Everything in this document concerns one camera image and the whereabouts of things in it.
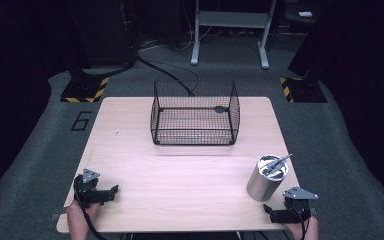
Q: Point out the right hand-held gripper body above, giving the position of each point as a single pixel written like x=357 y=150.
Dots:
x=295 y=210

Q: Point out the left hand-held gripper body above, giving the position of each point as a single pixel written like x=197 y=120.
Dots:
x=88 y=195

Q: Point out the person's right hand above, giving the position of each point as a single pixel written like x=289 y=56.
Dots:
x=305 y=230

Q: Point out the person's left hand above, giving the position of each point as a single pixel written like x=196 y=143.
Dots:
x=78 y=221

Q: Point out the silver metal cup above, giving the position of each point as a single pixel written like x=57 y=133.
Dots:
x=263 y=185

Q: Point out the thin metal utensil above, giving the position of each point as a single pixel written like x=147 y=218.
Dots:
x=280 y=162

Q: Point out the black stand with striped base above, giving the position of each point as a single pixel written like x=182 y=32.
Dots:
x=83 y=90
x=305 y=91

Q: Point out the dark curtain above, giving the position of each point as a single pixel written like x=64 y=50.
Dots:
x=373 y=100
x=6 y=100

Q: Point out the small white box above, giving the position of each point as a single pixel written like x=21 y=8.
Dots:
x=305 y=14

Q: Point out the white metal stand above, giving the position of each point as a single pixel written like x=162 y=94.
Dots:
x=230 y=19

